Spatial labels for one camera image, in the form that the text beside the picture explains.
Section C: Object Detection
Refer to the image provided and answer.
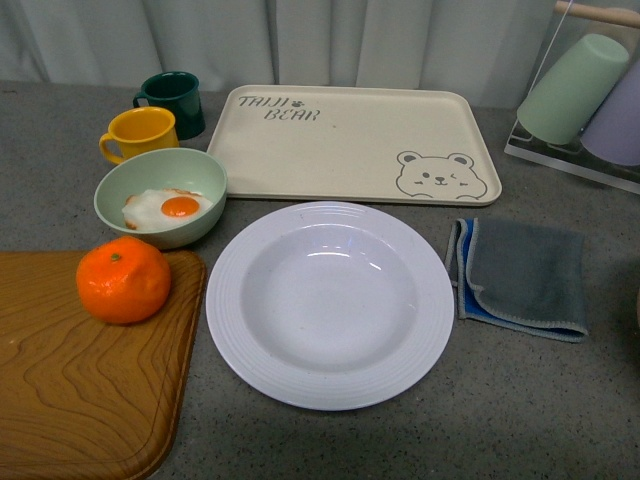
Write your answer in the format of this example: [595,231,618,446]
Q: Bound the white round plate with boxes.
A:
[206,202,455,411]

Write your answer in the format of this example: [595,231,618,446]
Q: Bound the orange mandarin fruit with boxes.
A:
[76,236,172,324]

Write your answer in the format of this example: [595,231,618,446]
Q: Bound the beige bear serving tray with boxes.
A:
[208,85,502,206]

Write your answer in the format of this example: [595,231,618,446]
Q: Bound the light green bowl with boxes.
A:
[94,148,227,250]

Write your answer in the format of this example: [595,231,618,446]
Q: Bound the fake fried egg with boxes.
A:
[121,188,213,232]

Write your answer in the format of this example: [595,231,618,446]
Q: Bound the dark green mug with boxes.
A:
[132,71,206,140]

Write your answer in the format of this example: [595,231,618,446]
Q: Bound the grey blue folded cloth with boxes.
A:
[445,218,589,343]

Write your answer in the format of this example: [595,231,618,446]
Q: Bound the yellow mug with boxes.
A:
[99,106,179,165]

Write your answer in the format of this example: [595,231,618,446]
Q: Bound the clear acrylic cup rack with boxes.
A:
[505,6,639,193]

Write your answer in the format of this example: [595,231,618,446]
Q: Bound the light green plastic cup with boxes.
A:
[517,34,630,145]

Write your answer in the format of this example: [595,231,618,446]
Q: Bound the wooden cutting board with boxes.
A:
[1,251,206,479]

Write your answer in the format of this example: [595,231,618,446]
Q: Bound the lavender plastic cup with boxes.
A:
[581,61,640,167]

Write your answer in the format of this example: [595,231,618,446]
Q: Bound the wooden rack handle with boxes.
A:
[553,1,639,29]

